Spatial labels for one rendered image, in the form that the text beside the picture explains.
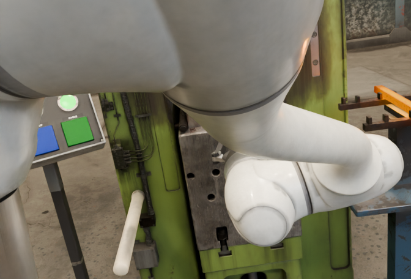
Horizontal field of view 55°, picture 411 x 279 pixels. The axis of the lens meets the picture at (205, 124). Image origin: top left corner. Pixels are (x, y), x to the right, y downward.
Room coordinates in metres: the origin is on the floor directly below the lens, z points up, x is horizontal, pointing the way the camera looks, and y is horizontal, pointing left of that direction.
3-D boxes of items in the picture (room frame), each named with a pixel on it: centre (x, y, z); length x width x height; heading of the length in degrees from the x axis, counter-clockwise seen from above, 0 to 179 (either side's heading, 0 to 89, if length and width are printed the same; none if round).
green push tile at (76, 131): (1.11, 0.37, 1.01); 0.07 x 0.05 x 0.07; 115
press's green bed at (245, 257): (1.49, -0.10, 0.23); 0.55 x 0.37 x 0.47; 0
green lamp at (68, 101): (1.15, 0.39, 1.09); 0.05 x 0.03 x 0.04; 90
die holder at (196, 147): (1.49, -0.10, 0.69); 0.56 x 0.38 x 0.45; 0
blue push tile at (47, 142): (1.07, 0.47, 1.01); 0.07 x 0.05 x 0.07; 115
